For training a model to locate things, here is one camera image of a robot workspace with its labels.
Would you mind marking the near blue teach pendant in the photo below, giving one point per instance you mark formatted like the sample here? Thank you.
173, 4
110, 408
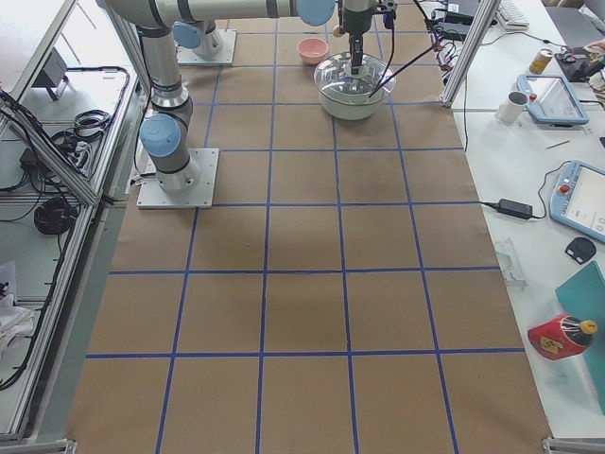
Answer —
577, 200

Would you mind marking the pink bowl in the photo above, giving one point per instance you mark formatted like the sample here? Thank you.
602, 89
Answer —
312, 50

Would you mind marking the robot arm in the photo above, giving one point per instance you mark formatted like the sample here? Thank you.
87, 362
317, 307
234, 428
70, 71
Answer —
201, 38
163, 135

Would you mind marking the red bottle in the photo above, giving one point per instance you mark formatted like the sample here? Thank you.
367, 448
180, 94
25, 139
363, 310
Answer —
562, 337

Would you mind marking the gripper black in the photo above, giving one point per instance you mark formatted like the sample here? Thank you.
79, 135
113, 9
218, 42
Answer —
354, 23

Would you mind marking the black round device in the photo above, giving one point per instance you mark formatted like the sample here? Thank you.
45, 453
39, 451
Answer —
581, 250

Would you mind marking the aluminium frame post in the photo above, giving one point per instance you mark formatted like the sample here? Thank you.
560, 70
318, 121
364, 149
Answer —
479, 27

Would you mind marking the glass pot lid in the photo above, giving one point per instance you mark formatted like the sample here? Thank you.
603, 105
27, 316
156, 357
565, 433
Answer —
370, 64

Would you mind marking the blue teach pendant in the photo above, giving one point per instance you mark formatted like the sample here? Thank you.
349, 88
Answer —
552, 101
577, 200

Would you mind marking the clear plastic bracket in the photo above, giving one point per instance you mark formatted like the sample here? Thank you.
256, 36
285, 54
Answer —
509, 264

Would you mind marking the white cloth pile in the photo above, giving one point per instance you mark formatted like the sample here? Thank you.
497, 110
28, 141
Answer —
17, 322

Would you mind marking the teal board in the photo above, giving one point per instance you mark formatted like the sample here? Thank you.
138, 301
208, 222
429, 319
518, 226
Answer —
582, 296

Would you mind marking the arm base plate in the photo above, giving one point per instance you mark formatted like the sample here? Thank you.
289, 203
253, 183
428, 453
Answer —
224, 57
192, 187

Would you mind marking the black power adapter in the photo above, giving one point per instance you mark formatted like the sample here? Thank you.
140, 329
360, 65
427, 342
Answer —
511, 208

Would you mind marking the white mug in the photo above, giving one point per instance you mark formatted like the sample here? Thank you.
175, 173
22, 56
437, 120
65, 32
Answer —
512, 107

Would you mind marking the yellow can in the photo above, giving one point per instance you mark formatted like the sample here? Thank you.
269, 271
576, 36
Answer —
540, 61

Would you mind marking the pale green cooking pot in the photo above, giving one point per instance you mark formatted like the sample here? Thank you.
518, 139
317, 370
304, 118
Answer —
348, 97

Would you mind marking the far blue teach pendant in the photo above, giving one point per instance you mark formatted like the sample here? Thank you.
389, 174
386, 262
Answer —
552, 101

